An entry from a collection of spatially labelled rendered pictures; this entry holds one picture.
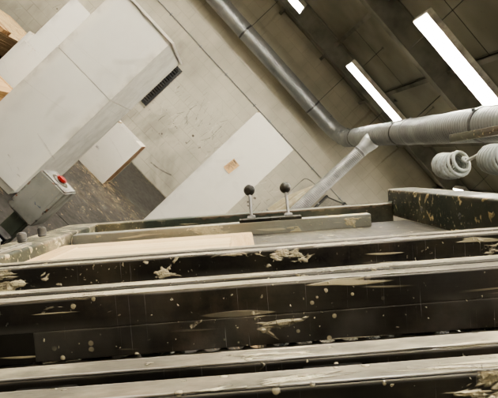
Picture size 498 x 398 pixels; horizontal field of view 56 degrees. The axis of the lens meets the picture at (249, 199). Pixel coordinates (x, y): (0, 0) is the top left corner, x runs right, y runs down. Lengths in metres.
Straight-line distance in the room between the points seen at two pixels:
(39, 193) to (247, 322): 1.36
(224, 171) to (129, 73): 1.85
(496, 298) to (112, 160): 6.15
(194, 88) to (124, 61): 5.91
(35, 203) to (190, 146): 7.94
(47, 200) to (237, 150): 3.63
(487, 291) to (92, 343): 0.44
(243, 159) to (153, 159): 4.67
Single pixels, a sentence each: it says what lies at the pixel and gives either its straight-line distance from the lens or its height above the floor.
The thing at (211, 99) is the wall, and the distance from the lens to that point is 9.68.
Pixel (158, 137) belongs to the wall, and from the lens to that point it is 9.70.
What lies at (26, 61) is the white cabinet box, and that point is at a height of 0.57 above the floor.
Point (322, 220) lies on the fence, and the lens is 1.52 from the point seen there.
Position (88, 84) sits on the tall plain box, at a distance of 3.91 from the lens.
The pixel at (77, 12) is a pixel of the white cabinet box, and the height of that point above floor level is 1.35.
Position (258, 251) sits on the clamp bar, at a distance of 0.75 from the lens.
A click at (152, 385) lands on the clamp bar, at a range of 0.31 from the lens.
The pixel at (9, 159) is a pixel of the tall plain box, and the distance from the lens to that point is 4.07.
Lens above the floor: 1.42
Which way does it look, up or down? 1 degrees down
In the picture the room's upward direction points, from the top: 47 degrees clockwise
